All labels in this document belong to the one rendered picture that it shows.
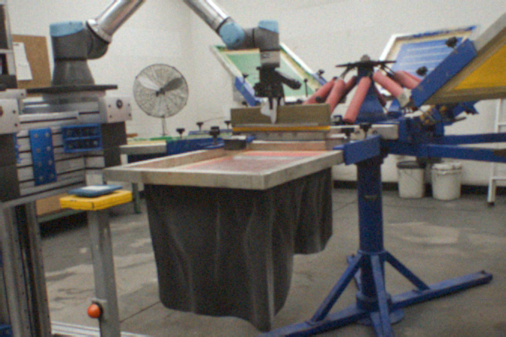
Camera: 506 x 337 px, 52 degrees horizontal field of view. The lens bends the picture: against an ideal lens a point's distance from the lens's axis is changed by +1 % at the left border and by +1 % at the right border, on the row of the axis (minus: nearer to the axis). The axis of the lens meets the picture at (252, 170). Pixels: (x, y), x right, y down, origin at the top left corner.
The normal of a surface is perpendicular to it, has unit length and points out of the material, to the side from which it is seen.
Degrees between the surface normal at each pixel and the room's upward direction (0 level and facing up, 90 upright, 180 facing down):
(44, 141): 90
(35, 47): 90
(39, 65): 90
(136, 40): 90
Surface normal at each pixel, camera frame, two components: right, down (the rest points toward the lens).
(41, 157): 0.91, 0.00
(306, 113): -0.54, 0.14
